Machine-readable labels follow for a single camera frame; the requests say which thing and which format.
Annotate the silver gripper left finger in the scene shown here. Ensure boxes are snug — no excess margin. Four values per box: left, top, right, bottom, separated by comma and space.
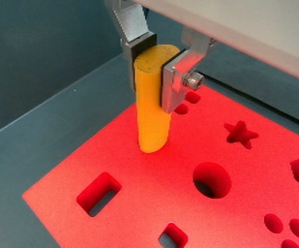
107, 0, 156, 89

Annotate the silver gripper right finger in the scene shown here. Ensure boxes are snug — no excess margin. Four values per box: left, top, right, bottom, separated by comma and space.
160, 27, 215, 113

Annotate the yellow oval peg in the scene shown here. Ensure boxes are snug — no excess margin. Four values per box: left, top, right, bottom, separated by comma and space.
134, 45, 180, 153

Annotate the red shape sorter block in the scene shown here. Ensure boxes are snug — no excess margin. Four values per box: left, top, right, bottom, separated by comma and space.
23, 87, 299, 248

